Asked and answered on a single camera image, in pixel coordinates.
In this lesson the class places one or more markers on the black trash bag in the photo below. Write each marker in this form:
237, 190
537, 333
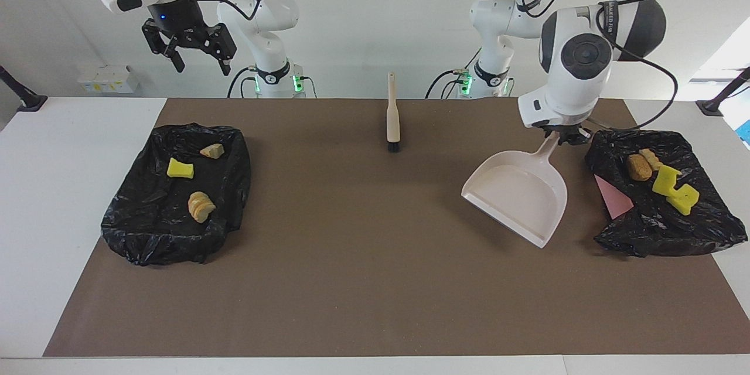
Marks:
656, 228
152, 240

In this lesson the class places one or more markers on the white cardboard box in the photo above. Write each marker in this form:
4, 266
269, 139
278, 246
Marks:
108, 79

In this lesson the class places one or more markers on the notched yellow sponge piece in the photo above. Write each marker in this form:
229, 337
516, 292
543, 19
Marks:
684, 198

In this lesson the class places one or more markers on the pale yellow jagged chunk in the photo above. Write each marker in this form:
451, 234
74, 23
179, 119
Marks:
650, 158

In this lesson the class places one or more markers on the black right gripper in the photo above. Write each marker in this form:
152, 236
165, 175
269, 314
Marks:
179, 17

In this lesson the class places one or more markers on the beige plastic dustpan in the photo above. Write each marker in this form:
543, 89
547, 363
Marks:
518, 199

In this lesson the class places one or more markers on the large pale layered chunk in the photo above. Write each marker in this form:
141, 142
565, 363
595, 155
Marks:
201, 207

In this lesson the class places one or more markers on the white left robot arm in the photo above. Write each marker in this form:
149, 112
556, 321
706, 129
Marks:
577, 64

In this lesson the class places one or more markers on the brown nugget chunk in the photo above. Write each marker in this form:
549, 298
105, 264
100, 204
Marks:
638, 167

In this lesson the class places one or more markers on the black stand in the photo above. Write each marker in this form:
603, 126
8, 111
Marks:
712, 106
29, 102

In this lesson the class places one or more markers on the pink bin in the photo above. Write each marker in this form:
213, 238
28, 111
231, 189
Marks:
612, 199

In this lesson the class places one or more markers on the blue object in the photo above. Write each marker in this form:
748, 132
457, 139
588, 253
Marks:
745, 132

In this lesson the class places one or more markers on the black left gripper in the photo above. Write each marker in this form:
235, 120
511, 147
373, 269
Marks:
565, 132

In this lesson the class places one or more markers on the beige brush black bristles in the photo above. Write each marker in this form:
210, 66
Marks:
393, 117

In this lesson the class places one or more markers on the brown table mat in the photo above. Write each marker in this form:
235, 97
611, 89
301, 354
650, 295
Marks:
410, 304

